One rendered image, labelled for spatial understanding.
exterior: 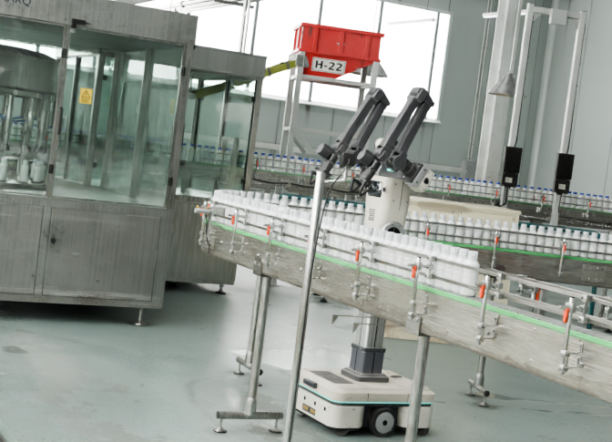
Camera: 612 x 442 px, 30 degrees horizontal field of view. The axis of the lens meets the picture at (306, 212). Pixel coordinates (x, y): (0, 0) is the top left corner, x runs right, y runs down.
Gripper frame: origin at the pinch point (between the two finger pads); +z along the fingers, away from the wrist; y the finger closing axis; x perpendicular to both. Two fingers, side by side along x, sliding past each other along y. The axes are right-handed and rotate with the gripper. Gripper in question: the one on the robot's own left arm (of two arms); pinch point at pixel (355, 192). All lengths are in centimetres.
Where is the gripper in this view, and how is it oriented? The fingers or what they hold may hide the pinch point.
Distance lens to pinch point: 589.6
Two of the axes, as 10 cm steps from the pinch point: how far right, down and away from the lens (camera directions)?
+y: 4.5, 1.7, -8.8
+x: 7.0, 5.4, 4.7
